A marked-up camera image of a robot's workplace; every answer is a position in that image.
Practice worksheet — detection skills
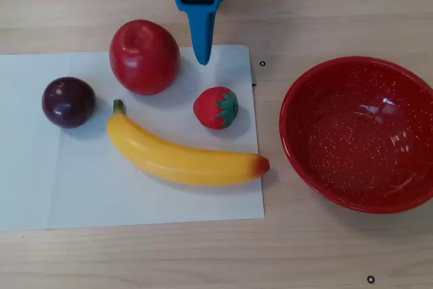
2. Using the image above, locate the yellow toy banana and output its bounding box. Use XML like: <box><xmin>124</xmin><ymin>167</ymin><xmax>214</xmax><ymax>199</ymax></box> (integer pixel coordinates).
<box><xmin>106</xmin><ymin>99</ymin><xmax>271</xmax><ymax>187</ymax></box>

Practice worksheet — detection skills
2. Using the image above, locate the red speckled bowl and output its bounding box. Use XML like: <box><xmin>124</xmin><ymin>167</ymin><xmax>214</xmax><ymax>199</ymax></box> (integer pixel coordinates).
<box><xmin>279</xmin><ymin>55</ymin><xmax>433</xmax><ymax>215</ymax></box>

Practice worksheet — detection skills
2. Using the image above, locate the red toy apple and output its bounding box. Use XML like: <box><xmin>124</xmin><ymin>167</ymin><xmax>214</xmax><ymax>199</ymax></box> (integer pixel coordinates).
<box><xmin>108</xmin><ymin>19</ymin><xmax>181</xmax><ymax>96</ymax></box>

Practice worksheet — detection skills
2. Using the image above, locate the red toy strawberry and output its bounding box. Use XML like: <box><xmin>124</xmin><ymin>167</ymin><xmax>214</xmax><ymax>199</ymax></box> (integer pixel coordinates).
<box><xmin>193</xmin><ymin>86</ymin><xmax>240</xmax><ymax>131</ymax></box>

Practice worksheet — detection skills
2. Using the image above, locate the dark purple toy plum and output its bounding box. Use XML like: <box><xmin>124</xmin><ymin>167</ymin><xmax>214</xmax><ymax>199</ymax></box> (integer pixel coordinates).
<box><xmin>41</xmin><ymin>76</ymin><xmax>97</xmax><ymax>129</ymax></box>

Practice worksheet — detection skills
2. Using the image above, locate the white paper sheet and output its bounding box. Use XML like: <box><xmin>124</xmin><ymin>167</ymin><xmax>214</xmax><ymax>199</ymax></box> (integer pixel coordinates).
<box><xmin>0</xmin><ymin>44</ymin><xmax>265</xmax><ymax>232</ymax></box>

